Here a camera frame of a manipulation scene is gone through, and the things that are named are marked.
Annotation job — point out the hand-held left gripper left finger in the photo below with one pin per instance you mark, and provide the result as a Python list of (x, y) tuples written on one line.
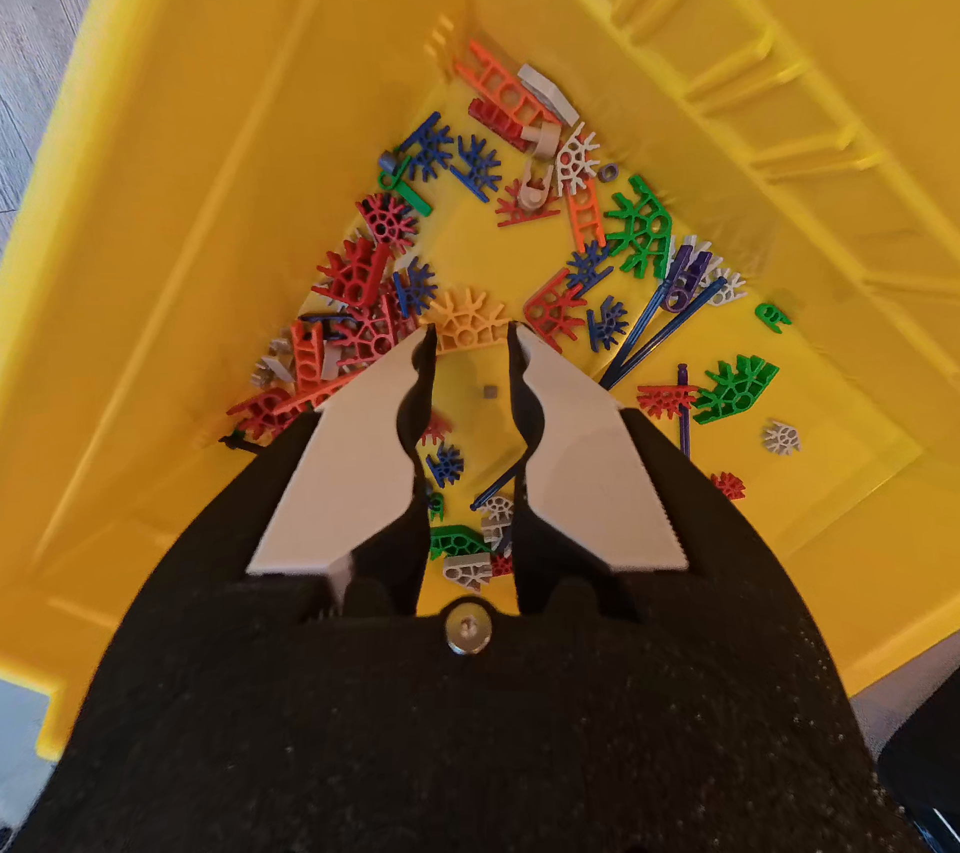
[(338, 493)]

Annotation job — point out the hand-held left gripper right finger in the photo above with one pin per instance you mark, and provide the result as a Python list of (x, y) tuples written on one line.
[(600, 493)]

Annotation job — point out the pile of colourful connectors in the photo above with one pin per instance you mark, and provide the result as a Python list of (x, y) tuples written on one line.
[(360, 283)]

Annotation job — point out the yellow plastic bin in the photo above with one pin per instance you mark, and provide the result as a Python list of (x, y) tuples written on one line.
[(225, 118)]

